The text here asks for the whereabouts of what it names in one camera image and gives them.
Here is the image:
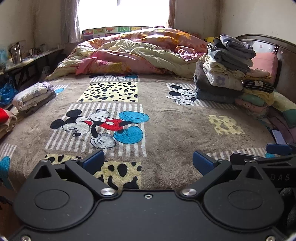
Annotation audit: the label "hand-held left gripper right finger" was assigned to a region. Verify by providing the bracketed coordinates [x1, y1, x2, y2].
[177, 151, 263, 199]

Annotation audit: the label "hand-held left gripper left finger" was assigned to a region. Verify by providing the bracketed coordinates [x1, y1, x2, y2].
[33, 149, 117, 199]

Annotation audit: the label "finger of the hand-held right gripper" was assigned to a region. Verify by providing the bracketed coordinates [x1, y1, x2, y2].
[265, 143, 295, 156]

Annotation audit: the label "stack of clothes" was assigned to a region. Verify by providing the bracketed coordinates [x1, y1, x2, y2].
[193, 43, 276, 119]

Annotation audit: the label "beige folded clothes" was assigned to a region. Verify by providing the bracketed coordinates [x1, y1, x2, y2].
[0, 109, 18, 140]

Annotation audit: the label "smartphone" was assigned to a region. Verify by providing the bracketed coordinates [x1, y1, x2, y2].
[270, 129, 287, 145]

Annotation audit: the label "green yellow cushion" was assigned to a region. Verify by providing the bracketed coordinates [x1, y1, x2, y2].
[272, 92, 296, 128]

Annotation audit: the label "cartoon mouse printed blanket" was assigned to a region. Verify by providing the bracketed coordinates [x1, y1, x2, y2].
[0, 74, 278, 204]

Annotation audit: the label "pink pillow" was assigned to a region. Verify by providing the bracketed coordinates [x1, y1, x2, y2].
[250, 52, 278, 77]

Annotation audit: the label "dark wooden headboard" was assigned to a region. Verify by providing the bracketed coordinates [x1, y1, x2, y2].
[234, 34, 296, 105]

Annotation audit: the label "red cloth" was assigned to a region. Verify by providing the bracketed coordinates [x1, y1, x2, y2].
[0, 108, 10, 125]

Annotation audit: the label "blue plastic bag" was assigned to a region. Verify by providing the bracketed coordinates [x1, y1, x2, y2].
[0, 77, 18, 106]

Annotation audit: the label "floral pink yellow quilt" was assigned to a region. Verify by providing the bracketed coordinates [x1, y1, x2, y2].
[46, 27, 210, 81]

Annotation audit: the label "cluttered side table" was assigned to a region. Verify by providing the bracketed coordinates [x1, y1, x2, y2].
[0, 47, 65, 80]

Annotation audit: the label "metal pot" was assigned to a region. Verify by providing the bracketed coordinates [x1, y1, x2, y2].
[9, 42, 23, 66]

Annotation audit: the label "pale patterned curtain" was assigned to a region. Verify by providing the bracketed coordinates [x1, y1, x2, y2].
[60, 0, 81, 44]

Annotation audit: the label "bright window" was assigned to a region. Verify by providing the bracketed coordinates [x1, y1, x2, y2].
[77, 0, 171, 32]

